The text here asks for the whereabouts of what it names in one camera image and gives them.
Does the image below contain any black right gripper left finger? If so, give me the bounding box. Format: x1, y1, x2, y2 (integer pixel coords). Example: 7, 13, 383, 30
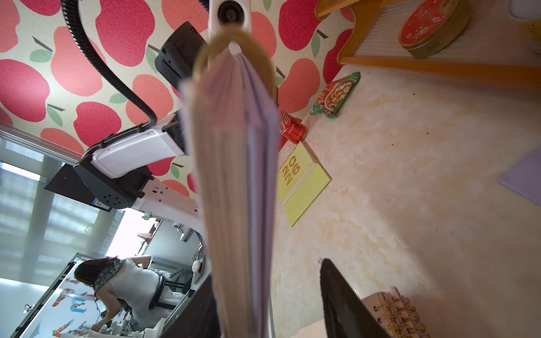
161, 275, 221, 338

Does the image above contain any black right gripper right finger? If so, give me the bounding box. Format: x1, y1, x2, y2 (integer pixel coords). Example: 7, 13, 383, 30
320, 259, 389, 338

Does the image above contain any pink calendar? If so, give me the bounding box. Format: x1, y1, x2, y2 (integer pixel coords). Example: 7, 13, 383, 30
291, 286, 432, 338

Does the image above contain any green calendar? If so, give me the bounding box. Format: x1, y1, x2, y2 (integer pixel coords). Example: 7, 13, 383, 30
278, 142, 332, 226

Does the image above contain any purple calendar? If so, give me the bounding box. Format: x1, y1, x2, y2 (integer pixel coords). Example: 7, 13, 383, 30
180, 24, 280, 337
499, 147, 541, 206

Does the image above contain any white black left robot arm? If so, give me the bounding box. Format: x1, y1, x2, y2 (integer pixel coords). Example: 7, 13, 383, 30
45, 112, 207, 237

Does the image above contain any seated person outside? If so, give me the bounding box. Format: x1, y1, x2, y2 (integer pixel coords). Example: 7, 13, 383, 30
74, 256, 172, 332

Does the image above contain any red cola can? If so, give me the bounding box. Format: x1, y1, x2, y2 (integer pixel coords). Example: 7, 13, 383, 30
280, 110, 307, 144

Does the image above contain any snack packet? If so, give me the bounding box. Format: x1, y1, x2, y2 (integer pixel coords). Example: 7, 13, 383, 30
310, 72, 361, 119

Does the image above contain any orange wooden shelf rack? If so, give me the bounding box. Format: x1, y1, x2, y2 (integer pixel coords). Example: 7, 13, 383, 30
316, 1, 540, 87

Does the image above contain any red round tin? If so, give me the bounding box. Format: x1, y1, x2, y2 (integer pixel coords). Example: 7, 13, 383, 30
398, 0, 472, 59

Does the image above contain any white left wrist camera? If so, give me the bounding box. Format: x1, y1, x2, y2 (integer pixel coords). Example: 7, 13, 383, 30
208, 0, 252, 39

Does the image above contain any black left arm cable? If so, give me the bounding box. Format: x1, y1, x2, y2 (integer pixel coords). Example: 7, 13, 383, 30
60, 0, 159, 163

